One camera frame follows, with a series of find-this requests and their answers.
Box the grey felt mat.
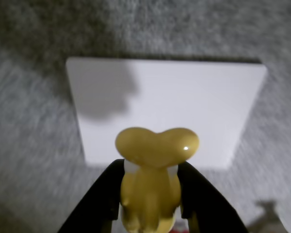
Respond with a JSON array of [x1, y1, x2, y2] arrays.
[[0, 0, 291, 233]]

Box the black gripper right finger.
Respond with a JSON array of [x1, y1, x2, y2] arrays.
[[178, 161, 248, 233]]

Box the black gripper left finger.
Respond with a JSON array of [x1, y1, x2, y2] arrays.
[[58, 159, 126, 233]]

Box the yellow egg sushi toy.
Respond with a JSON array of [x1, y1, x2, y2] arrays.
[[114, 126, 201, 233]]

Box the white rectangular card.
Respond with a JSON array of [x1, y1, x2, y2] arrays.
[[65, 56, 268, 172]]

